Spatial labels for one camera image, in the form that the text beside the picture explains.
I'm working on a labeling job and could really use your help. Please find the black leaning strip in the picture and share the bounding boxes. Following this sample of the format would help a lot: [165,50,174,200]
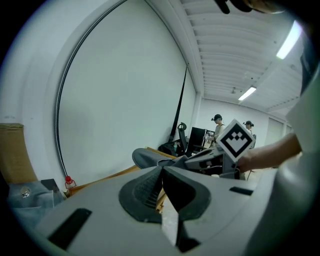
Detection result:
[169,66,189,144]

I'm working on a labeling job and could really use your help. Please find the red-capped bottle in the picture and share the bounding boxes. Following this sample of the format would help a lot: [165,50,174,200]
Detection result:
[63,175,77,199]

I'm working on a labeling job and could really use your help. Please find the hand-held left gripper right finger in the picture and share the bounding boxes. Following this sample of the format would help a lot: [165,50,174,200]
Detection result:
[163,165,261,256]

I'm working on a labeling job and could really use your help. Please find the brown cardboard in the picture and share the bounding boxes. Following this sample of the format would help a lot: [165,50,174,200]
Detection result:
[0,122,39,185]

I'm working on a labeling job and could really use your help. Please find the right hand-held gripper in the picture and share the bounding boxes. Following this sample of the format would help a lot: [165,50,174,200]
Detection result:
[184,118,257,180]

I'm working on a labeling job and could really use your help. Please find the long ceiling light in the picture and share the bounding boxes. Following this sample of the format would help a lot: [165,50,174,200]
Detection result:
[275,19,304,60]
[237,85,258,102]

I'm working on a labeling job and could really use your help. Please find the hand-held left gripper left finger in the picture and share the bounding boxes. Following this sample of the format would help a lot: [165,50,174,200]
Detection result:
[34,165,181,256]

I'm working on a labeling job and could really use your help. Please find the head-worn camera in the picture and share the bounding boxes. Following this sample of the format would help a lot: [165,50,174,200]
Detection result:
[214,0,254,15]

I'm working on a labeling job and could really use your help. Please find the person's pale trousers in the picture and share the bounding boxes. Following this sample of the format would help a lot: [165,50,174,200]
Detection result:
[284,73,320,154]

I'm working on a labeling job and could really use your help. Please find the black backpack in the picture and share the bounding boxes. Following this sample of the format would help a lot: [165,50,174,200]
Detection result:
[158,141,181,158]

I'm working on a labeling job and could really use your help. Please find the person's black shirt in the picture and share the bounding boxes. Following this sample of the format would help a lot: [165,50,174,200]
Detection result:
[299,37,320,94]

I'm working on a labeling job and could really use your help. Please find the person's right forearm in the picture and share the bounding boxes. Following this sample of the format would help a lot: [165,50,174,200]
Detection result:
[236,132,303,174]

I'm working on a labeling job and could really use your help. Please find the black corrugated wall conduit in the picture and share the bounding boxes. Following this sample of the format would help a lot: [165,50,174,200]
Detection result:
[54,0,129,179]

